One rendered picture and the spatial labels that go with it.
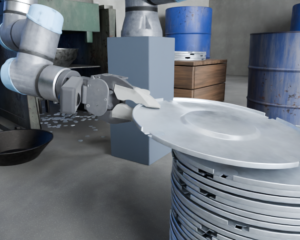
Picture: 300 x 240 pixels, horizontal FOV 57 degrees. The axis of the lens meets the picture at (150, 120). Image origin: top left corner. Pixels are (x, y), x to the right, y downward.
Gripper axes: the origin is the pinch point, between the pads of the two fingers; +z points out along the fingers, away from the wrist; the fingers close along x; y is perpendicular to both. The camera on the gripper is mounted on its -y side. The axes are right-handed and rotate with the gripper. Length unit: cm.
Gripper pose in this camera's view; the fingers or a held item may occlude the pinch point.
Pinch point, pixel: (151, 108)
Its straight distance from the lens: 50.0
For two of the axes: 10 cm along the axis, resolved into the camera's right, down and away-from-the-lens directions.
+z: 9.2, 2.3, -3.2
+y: 3.7, -2.3, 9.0
